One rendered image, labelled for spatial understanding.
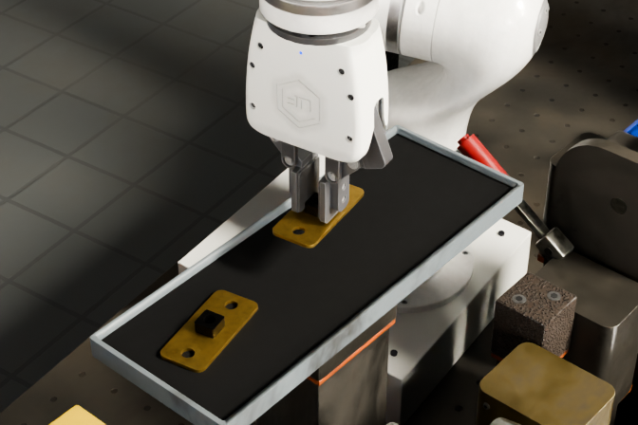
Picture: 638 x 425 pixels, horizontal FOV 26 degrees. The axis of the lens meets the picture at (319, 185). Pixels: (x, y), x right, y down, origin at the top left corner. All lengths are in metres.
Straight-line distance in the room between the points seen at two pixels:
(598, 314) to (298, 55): 0.37
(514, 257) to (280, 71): 0.79
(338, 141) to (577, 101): 1.19
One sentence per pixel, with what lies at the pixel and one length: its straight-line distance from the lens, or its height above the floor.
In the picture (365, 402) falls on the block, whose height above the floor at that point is 1.01.
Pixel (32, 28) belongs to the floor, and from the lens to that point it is 3.78.
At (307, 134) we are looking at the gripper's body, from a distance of 1.01.
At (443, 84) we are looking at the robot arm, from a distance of 1.47.
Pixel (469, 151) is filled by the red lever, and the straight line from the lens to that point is 1.24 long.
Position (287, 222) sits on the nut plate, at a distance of 1.07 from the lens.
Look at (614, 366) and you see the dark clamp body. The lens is 1.23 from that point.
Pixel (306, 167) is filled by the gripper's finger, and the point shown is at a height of 1.24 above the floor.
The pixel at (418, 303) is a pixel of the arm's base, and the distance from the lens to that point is 1.62.
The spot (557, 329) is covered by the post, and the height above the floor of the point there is 1.08.
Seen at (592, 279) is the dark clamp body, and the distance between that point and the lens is 1.23.
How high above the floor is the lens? 1.86
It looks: 37 degrees down
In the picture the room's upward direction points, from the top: straight up
